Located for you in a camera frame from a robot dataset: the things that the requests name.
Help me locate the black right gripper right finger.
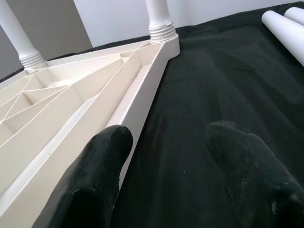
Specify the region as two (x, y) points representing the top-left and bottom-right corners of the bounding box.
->
(205, 121), (304, 228)

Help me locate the white plastic children table top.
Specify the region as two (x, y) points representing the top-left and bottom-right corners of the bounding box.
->
(0, 33), (181, 228)

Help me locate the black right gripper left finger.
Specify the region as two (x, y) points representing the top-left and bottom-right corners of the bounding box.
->
(33, 125), (133, 228)

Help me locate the white plastic table leg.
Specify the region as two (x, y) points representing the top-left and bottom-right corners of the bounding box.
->
(283, 6), (304, 26)
(0, 0), (45, 69)
(261, 10), (304, 67)
(144, 0), (177, 45)

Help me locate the black tablecloth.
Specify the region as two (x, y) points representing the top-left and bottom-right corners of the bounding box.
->
(0, 1), (304, 228)

